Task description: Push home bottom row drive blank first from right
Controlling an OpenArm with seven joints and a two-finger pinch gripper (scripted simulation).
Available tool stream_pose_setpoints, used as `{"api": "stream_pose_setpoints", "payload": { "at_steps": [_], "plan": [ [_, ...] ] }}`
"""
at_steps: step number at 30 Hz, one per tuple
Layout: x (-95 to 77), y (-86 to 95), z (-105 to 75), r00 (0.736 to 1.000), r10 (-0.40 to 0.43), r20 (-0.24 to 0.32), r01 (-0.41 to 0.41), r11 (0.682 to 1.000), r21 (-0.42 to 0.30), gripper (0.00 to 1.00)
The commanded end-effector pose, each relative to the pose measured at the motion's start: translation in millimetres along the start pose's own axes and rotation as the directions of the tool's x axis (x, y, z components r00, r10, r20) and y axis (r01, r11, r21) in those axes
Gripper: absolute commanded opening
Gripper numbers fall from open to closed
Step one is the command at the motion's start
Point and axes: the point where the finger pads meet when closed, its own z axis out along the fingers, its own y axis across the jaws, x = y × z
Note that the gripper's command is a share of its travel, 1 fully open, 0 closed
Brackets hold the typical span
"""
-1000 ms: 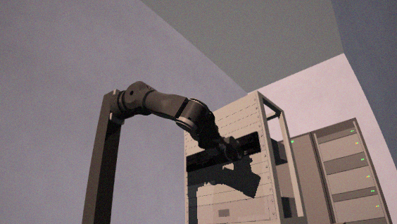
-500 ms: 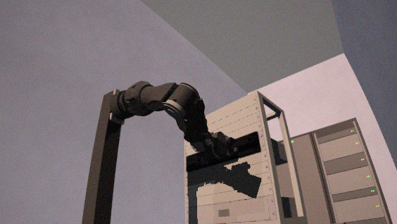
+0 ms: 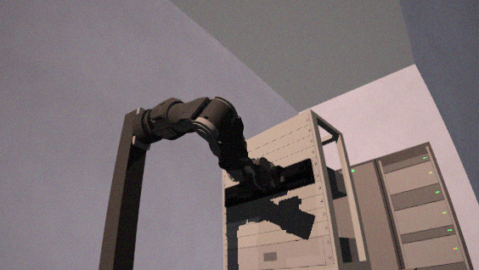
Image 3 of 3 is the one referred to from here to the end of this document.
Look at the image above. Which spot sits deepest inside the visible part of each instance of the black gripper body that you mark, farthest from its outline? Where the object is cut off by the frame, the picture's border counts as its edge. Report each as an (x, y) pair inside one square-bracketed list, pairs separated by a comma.
[(262, 173)]

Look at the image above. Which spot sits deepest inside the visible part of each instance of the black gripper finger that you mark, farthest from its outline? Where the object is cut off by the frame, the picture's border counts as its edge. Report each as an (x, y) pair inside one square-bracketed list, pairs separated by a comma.
[(273, 170), (274, 184)]

